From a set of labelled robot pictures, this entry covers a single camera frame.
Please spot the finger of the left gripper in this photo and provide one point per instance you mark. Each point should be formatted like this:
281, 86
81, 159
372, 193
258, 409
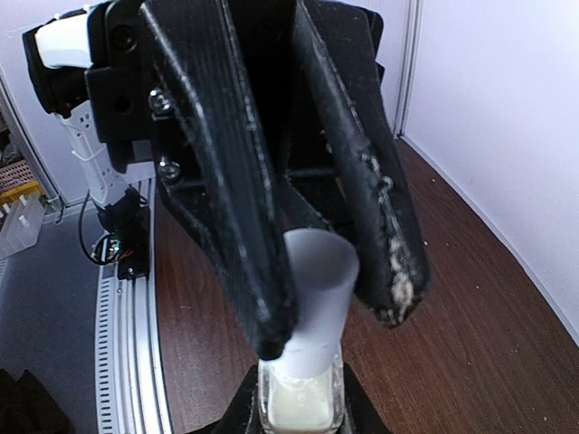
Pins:
335, 48

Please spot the pink plastic basket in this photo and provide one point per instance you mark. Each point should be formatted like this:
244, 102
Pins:
15, 175

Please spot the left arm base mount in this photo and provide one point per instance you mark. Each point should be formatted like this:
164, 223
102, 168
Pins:
126, 241

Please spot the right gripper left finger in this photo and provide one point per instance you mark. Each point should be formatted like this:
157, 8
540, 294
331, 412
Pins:
242, 415

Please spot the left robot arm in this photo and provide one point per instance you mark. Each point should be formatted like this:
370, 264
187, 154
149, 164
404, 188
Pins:
58, 57

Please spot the white nail polish cap brush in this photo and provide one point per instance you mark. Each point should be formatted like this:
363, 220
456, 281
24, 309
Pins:
325, 268

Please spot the yellow plastic bin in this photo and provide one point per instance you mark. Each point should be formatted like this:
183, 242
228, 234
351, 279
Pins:
13, 194

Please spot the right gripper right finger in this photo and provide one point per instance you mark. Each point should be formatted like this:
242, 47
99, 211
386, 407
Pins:
360, 416

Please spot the white nail polish bottle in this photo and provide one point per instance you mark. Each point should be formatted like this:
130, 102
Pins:
310, 405

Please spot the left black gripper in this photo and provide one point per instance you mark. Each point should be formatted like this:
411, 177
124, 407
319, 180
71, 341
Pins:
217, 88

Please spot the clear plastic organiser tray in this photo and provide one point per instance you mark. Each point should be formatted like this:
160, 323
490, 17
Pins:
22, 225

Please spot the left aluminium corner post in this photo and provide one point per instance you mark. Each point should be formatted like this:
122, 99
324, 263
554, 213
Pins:
410, 48

